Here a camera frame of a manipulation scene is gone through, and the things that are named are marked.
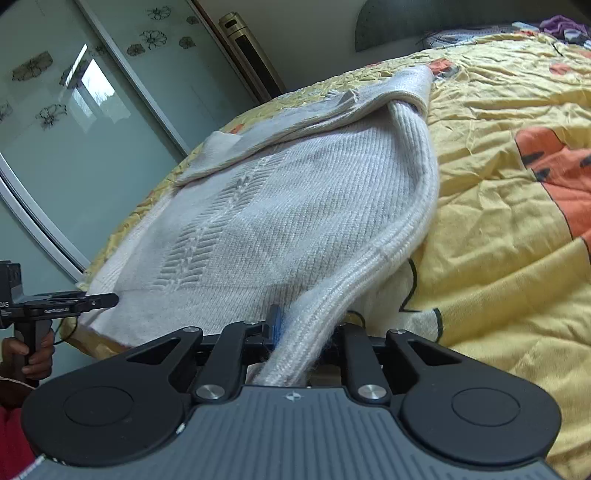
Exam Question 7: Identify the white knit sweater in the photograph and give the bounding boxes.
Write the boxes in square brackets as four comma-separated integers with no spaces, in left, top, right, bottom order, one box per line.
[85,65,440,388]

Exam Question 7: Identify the printed pillow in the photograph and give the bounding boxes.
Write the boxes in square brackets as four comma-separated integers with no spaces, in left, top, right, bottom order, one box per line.
[418,25,543,49]

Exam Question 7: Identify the person's left forearm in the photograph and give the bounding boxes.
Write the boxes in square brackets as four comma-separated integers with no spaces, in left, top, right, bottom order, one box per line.
[0,369,38,480]

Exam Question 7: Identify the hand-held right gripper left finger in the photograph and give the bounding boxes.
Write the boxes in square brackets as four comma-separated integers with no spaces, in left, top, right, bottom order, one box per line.
[124,304,283,402]

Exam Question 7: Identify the frosted glass wardrobe door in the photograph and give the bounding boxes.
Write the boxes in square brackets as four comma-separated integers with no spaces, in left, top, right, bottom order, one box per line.
[0,0,190,288]
[76,0,260,155]

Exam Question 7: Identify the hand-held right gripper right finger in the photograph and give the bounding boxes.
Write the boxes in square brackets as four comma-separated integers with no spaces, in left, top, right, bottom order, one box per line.
[339,324,467,407]

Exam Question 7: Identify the yellow printed bedspread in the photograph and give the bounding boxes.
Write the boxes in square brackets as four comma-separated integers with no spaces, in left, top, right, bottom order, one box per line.
[60,28,591,468]

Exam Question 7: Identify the purple cloth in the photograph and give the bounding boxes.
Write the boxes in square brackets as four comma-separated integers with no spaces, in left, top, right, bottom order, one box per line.
[540,15,591,41]

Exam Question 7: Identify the person's left hand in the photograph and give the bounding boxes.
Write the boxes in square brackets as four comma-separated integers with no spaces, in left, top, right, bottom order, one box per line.
[0,331,57,384]

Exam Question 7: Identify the grey padded headboard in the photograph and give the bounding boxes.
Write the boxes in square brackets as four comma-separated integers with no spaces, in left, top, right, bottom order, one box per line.
[355,0,573,52]

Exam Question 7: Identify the gold tower air conditioner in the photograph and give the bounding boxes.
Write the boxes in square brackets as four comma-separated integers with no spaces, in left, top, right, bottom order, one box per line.
[218,11,287,100]

